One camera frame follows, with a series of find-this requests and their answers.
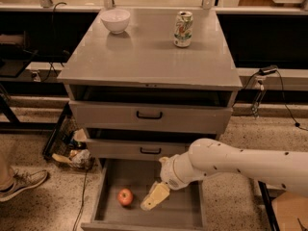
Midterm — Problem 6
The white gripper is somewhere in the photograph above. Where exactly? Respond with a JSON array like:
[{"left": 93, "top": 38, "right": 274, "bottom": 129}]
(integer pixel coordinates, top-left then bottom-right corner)
[{"left": 141, "top": 153, "right": 193, "bottom": 211}]

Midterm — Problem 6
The red apple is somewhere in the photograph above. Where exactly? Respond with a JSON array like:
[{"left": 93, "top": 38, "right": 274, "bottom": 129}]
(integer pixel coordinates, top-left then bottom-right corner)
[{"left": 117, "top": 189, "right": 134, "bottom": 207}]

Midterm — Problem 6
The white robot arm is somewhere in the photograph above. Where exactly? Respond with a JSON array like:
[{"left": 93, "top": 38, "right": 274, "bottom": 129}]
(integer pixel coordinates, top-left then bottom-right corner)
[{"left": 141, "top": 139, "right": 308, "bottom": 211}]

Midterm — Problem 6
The grey open bottom drawer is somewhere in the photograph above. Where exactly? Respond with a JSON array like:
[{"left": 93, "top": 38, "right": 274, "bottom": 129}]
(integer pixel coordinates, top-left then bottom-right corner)
[{"left": 81, "top": 159, "right": 207, "bottom": 231}]

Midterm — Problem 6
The grey middle drawer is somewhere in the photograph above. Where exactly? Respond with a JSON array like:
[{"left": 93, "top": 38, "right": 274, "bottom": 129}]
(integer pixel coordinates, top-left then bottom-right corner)
[{"left": 86, "top": 139, "right": 190, "bottom": 161}]

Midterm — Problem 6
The grey drawer cabinet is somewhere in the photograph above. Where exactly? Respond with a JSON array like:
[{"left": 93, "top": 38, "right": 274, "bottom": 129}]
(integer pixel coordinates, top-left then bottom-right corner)
[{"left": 57, "top": 7, "right": 244, "bottom": 166}]

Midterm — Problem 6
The grey top drawer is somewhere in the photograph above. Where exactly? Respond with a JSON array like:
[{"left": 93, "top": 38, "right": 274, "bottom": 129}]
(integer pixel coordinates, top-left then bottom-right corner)
[{"left": 69, "top": 101, "right": 232, "bottom": 134}]

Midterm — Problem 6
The black metal bar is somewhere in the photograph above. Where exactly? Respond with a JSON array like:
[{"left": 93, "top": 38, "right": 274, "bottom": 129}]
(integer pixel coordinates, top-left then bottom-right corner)
[{"left": 258, "top": 182, "right": 280, "bottom": 231}]

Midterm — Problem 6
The cardboard box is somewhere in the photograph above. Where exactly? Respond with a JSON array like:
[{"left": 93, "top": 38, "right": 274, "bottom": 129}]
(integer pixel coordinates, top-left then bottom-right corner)
[{"left": 272, "top": 192, "right": 308, "bottom": 231}]

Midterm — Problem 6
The grey sneaker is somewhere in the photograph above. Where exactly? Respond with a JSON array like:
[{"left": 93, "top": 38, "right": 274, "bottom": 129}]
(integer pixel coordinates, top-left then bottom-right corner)
[{"left": 0, "top": 170, "right": 48, "bottom": 202}]

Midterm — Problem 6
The black power adapter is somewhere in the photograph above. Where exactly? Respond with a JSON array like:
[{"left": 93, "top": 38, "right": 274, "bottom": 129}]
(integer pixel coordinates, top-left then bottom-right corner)
[{"left": 258, "top": 65, "right": 278, "bottom": 76}]

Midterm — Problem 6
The green white soda can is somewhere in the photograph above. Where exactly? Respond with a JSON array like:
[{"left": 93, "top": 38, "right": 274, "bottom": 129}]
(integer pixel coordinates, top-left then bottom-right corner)
[{"left": 173, "top": 11, "right": 193, "bottom": 48}]

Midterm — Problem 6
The white bowl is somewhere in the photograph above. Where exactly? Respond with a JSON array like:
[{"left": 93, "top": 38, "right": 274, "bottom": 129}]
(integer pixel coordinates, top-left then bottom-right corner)
[{"left": 100, "top": 9, "right": 131, "bottom": 34}]

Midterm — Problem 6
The black middle drawer handle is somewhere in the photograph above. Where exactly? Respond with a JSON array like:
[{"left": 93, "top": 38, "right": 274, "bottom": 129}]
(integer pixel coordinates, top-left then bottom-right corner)
[{"left": 140, "top": 147, "right": 162, "bottom": 155}]

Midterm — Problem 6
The black drawer handle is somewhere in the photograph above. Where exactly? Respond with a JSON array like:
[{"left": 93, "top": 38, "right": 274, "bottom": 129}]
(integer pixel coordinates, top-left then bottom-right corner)
[
  {"left": 136, "top": 111, "right": 163, "bottom": 120},
  {"left": 140, "top": 147, "right": 162, "bottom": 155}
]

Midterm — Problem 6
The black top drawer handle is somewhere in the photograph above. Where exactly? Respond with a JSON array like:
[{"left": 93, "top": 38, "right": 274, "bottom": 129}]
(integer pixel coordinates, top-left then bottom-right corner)
[{"left": 136, "top": 111, "right": 163, "bottom": 120}]

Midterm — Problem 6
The black floor cable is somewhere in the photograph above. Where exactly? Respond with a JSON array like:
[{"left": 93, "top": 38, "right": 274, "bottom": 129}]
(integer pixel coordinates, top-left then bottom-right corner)
[{"left": 71, "top": 167, "right": 90, "bottom": 231}]

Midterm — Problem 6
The wire basket with trash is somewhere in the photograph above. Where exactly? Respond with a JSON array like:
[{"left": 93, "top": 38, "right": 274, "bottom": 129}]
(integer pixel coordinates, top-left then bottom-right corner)
[{"left": 42, "top": 104, "right": 94, "bottom": 170}]

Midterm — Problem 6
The black cable on right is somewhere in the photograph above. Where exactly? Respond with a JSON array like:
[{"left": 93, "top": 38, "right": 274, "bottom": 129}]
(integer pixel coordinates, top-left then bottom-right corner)
[{"left": 275, "top": 70, "right": 308, "bottom": 133}]

